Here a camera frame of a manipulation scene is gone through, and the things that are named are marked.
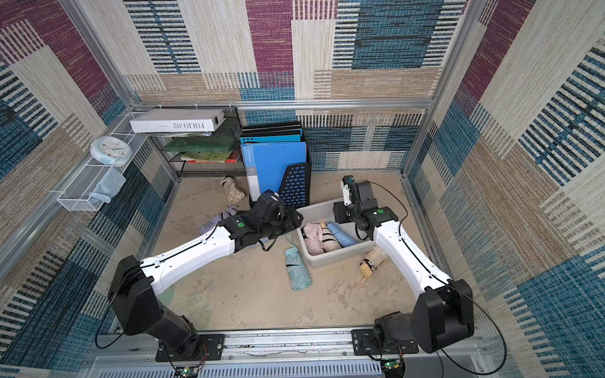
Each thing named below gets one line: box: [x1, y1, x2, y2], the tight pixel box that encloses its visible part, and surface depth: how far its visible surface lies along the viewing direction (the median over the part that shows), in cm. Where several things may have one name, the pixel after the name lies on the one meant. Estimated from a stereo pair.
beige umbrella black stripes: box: [319, 221, 342, 253], surface depth 94 cm
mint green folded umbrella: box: [284, 246, 312, 292], surface depth 88 cm
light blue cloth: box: [88, 166, 127, 204], surface depth 70 cm
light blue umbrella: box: [326, 221, 362, 248], surface depth 96 cm
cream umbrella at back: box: [219, 175, 245, 204], surface depth 110 cm
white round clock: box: [89, 135, 134, 167], surface depth 76 cm
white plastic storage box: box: [296, 198, 376, 267], surface depth 83 cm
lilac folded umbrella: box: [198, 204, 239, 234], surface depth 104 cm
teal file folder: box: [239, 128, 304, 145], surface depth 96 cm
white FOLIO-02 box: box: [129, 108, 227, 134], surface depth 81 cm
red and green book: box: [181, 150, 238, 164], surface depth 101 cm
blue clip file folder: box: [240, 141, 307, 202], surface depth 93 cm
